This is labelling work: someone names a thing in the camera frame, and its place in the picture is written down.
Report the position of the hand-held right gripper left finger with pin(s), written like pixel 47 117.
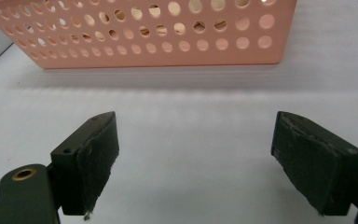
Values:
pixel 90 161

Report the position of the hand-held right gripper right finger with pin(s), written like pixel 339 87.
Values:
pixel 317 161

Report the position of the pink perforated plastic basket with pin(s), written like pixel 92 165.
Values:
pixel 167 57

